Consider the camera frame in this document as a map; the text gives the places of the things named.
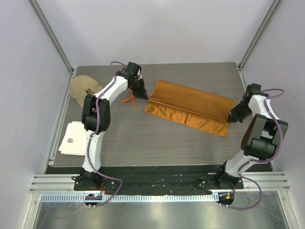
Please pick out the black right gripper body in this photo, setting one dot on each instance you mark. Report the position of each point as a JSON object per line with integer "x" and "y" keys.
{"x": 240, "y": 111}

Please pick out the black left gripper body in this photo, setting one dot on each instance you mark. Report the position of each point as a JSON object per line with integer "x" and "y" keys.
{"x": 138, "y": 87}

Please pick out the orange cloth napkin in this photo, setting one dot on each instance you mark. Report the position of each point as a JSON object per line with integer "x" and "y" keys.
{"x": 191, "y": 107}

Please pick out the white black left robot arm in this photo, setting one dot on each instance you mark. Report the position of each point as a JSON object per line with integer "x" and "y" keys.
{"x": 96, "y": 118}

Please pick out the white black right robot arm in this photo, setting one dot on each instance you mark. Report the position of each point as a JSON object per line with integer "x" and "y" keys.
{"x": 262, "y": 141}

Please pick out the orange plastic fork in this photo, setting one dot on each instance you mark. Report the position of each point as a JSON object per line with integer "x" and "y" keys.
{"x": 127, "y": 99}

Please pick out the beige baseball cap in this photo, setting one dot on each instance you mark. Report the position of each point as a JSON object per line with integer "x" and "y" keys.
{"x": 81, "y": 86}

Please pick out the white folded towel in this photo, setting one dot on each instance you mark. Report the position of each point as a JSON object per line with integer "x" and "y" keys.
{"x": 74, "y": 140}

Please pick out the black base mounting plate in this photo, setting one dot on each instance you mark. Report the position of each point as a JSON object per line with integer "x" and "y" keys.
{"x": 157, "y": 180}

